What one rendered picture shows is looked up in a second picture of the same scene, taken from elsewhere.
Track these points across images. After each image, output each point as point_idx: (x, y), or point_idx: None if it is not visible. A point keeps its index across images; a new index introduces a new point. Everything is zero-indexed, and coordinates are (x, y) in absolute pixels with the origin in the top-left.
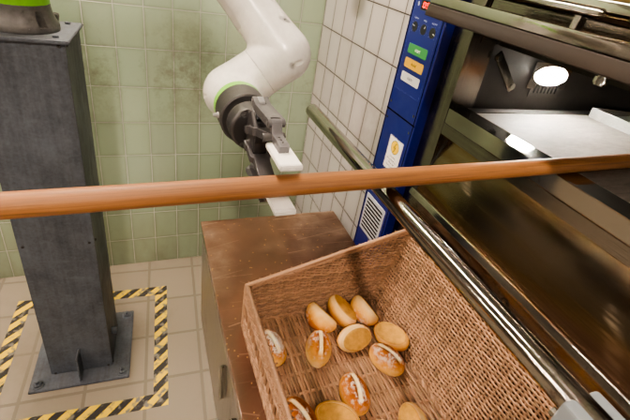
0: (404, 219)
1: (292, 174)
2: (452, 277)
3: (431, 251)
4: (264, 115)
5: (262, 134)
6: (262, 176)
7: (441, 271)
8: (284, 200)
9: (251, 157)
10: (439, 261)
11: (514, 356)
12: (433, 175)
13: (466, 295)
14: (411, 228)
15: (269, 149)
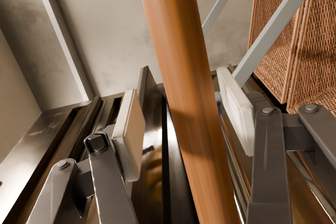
0: (245, 214)
1: (177, 136)
2: (226, 152)
3: (231, 173)
4: (43, 188)
5: (106, 180)
6: (161, 77)
7: (237, 161)
8: (227, 109)
9: (248, 202)
10: (229, 165)
11: (219, 117)
12: None
13: (224, 141)
14: (241, 201)
15: (117, 121)
